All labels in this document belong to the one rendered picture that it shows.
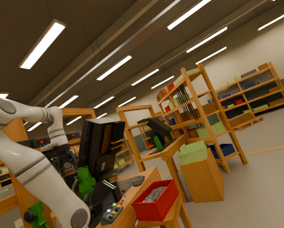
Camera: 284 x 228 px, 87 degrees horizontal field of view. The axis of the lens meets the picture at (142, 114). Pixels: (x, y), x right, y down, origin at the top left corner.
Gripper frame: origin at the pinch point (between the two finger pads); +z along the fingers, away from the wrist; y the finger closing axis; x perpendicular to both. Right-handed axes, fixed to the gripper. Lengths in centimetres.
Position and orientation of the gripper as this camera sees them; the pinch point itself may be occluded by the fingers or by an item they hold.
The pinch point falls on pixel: (69, 173)
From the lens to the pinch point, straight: 86.7
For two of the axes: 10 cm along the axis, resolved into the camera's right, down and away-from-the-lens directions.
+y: -8.6, 3.8, 3.4
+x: -3.6, 0.3, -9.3
